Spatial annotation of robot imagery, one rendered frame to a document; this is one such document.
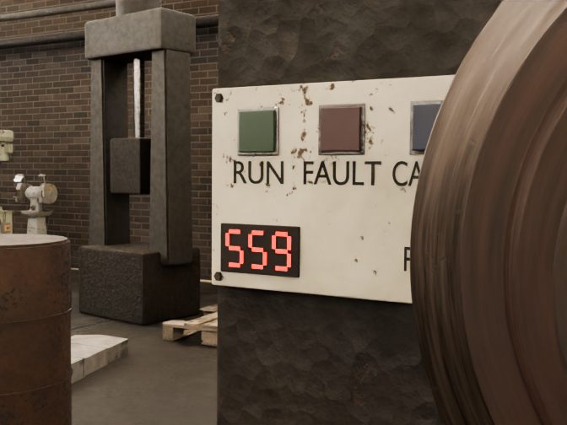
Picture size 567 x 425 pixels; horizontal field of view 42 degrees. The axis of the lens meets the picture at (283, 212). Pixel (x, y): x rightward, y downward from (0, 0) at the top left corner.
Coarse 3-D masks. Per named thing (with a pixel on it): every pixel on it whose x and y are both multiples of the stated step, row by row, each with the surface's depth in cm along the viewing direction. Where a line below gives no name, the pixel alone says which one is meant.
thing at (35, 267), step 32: (0, 256) 281; (32, 256) 288; (64, 256) 305; (0, 288) 282; (32, 288) 289; (64, 288) 305; (0, 320) 283; (32, 320) 289; (64, 320) 306; (0, 352) 283; (32, 352) 290; (64, 352) 306; (0, 384) 284; (32, 384) 291; (64, 384) 307; (0, 416) 284; (32, 416) 291; (64, 416) 307
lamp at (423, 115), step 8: (432, 104) 57; (440, 104) 57; (416, 112) 57; (424, 112) 57; (432, 112) 57; (416, 120) 57; (424, 120) 57; (432, 120) 57; (416, 128) 58; (424, 128) 57; (416, 136) 58; (424, 136) 57; (416, 144) 58; (424, 144) 57
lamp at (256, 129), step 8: (240, 112) 65; (248, 112) 65; (256, 112) 64; (264, 112) 64; (272, 112) 64; (240, 120) 65; (248, 120) 65; (256, 120) 64; (264, 120) 64; (272, 120) 64; (240, 128) 65; (248, 128) 65; (256, 128) 64; (264, 128) 64; (272, 128) 64; (240, 136) 65; (248, 136) 65; (256, 136) 64; (264, 136) 64; (272, 136) 64; (240, 144) 65; (248, 144) 65; (256, 144) 64; (264, 144) 64; (272, 144) 64
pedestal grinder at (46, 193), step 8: (16, 176) 864; (40, 176) 845; (24, 184) 867; (48, 184) 849; (24, 192) 867; (32, 192) 855; (40, 192) 846; (48, 192) 849; (56, 192) 860; (16, 200) 862; (24, 200) 868; (32, 200) 859; (40, 200) 843; (48, 200) 850; (32, 208) 857; (40, 208) 861; (32, 216) 852; (40, 216) 855; (32, 224) 857; (40, 224) 860; (32, 232) 856; (40, 232) 859
